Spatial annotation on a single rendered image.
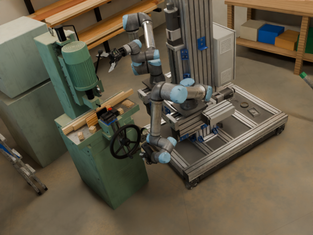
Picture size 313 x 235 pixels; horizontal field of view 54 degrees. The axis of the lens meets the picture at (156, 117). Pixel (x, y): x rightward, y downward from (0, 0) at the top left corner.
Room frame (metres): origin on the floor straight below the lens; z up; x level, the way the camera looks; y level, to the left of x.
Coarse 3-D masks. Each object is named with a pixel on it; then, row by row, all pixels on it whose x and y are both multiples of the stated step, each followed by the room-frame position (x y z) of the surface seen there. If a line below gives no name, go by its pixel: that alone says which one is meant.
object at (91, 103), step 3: (84, 96) 2.03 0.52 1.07; (84, 99) 2.00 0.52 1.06; (87, 99) 1.97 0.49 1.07; (93, 99) 1.96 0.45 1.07; (96, 99) 1.95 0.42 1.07; (84, 102) 2.01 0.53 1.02; (87, 102) 1.97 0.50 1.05; (90, 102) 1.93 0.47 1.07; (93, 102) 1.93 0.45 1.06; (96, 102) 1.94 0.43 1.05; (99, 102) 1.96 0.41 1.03; (87, 105) 1.99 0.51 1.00; (90, 105) 1.94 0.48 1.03; (93, 105) 1.92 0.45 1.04; (96, 105) 1.94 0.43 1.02; (93, 108) 1.92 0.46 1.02
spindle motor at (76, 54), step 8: (64, 48) 1.97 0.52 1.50; (72, 48) 1.95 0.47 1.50; (80, 48) 1.92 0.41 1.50; (64, 56) 1.92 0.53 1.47; (72, 56) 1.89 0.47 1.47; (80, 56) 1.90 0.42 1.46; (88, 56) 1.95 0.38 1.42; (72, 64) 1.90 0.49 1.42; (80, 64) 1.90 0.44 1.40; (88, 64) 1.93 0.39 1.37; (72, 72) 1.91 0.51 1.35; (80, 72) 1.90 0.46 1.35; (88, 72) 1.91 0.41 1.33; (72, 80) 1.94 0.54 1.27; (80, 80) 1.90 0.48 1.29; (88, 80) 1.91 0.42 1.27; (96, 80) 1.96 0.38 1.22; (80, 88) 1.90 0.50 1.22; (88, 88) 1.89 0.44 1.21
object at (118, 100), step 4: (128, 92) 2.17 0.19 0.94; (132, 92) 2.19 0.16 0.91; (120, 96) 2.13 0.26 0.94; (124, 96) 2.14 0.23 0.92; (128, 96) 2.16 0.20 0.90; (112, 100) 2.09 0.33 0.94; (116, 100) 2.09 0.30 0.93; (120, 100) 2.11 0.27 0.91; (108, 104) 2.04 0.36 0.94; (112, 104) 2.06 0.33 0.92; (100, 108) 2.01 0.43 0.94; (84, 120) 1.90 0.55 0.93; (76, 124) 1.86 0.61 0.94; (80, 124) 1.87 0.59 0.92; (76, 128) 1.85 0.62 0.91
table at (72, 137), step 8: (120, 104) 2.07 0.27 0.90; (136, 104) 2.02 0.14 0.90; (128, 112) 1.96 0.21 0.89; (80, 128) 1.85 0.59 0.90; (88, 128) 1.83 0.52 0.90; (96, 128) 1.82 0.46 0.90; (64, 136) 1.83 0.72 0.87; (72, 136) 1.78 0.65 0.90; (88, 136) 1.74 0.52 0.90; (96, 136) 1.77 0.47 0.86; (104, 136) 1.77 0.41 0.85; (112, 136) 1.74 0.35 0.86; (72, 144) 1.75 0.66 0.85; (80, 144) 1.68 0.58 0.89; (88, 144) 1.72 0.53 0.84
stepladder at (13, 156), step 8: (0, 136) 2.15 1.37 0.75; (0, 144) 2.05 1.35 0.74; (8, 152) 2.06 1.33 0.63; (16, 152) 2.18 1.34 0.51; (16, 160) 2.09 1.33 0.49; (16, 168) 2.19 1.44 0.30; (24, 168) 2.20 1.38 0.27; (32, 168) 2.18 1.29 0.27; (24, 176) 2.06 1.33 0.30; (32, 176) 2.25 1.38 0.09; (32, 184) 2.07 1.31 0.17; (40, 184) 2.10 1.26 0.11; (40, 192) 2.07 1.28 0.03
